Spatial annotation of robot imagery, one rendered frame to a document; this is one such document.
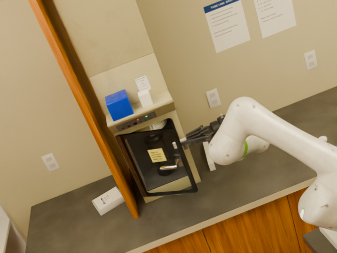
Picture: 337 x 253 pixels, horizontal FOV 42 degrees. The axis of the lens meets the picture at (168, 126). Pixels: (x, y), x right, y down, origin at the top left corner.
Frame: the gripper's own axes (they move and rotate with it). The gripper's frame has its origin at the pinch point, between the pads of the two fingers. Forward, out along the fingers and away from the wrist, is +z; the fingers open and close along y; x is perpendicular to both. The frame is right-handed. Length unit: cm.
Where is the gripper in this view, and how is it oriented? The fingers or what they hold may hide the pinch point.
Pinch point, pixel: (180, 142)
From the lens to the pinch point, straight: 212.4
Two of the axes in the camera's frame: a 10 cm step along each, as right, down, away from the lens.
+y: 1.9, 4.4, -8.8
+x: 3.1, 8.2, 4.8
